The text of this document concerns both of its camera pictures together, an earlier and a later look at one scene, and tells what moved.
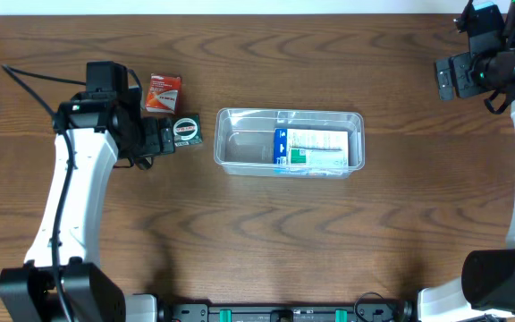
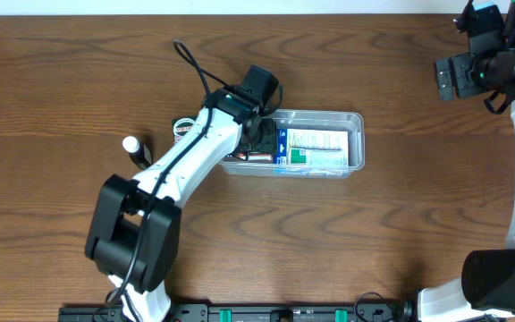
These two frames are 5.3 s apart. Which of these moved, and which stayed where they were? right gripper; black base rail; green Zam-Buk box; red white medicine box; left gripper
Moved: left gripper; red white medicine box
Stayed: right gripper; green Zam-Buk box; black base rail
